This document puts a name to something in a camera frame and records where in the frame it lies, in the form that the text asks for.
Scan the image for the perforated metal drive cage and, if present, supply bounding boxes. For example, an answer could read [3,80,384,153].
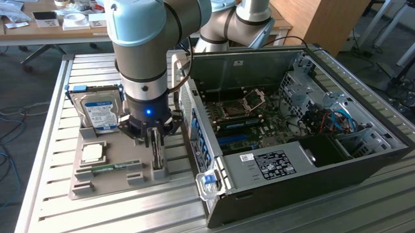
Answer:
[278,70,354,122]

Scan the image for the wooden cabinet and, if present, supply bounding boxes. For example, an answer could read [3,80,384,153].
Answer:
[268,0,372,56]

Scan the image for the plain white box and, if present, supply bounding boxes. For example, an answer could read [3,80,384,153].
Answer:
[88,13,108,29]

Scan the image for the black plastic shroud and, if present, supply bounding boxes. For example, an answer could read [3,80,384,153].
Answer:
[298,134,354,168]

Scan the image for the black cable over case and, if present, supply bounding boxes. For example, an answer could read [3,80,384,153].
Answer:
[272,35,324,53]

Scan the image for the grey power supply unit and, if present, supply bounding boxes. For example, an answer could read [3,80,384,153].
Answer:
[223,142,318,190]

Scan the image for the white box black top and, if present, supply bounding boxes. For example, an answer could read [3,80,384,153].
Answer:
[32,11,60,28]

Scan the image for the grey leg with caster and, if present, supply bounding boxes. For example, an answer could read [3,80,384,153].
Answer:
[20,44,68,72]

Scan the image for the grey plastic parts rack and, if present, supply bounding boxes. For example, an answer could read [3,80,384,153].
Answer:
[68,121,171,201]

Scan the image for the installed RAM stick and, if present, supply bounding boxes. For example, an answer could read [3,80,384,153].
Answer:
[220,117,262,129]

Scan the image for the blue expansion slot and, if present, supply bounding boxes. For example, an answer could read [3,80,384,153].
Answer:
[216,135,250,146]

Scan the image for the blue case latch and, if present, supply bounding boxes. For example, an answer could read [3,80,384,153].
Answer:
[200,173,216,186]

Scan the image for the silver CPU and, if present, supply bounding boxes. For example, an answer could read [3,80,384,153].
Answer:
[80,144,107,164]

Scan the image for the white desk legs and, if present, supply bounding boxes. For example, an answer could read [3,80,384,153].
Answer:
[358,0,415,66]

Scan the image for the open black PC case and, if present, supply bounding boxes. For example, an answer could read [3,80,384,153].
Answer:
[171,43,415,229]

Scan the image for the hard disk with blue carrier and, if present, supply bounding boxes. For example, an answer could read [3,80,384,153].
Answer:
[64,82,128,134]

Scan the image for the green RAM stick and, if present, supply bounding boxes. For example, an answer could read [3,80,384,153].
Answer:
[91,160,140,172]

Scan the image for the metal socket cover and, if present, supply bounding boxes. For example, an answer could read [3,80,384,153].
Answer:
[239,88,267,115]

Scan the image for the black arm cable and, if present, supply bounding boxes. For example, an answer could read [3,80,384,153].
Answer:
[167,36,195,94]

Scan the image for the blue floor cable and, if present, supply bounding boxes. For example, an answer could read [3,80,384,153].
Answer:
[0,116,25,209]

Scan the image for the white tape roll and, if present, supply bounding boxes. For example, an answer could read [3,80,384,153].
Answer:
[64,13,88,25]

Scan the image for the white paper label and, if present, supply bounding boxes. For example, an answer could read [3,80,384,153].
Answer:
[4,21,29,29]

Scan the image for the CPU socket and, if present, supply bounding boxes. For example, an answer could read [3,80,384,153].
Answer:
[220,99,251,119]

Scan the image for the black graphics card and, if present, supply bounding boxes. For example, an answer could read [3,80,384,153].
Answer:
[145,128,164,170]

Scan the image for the blue wire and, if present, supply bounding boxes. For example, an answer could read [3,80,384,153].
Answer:
[330,113,342,132]
[335,110,358,133]

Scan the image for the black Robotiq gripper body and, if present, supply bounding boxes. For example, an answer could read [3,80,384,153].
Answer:
[124,93,172,138]

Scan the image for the silver metal disk bay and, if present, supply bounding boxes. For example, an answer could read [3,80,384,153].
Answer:
[334,126,392,158]

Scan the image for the flat white box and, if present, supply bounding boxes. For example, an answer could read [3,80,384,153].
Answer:
[61,18,91,31]

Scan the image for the green motherboard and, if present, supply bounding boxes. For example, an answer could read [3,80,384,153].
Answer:
[204,91,304,152]

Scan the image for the clear plastic bag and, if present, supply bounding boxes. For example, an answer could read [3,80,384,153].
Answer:
[0,0,32,22]

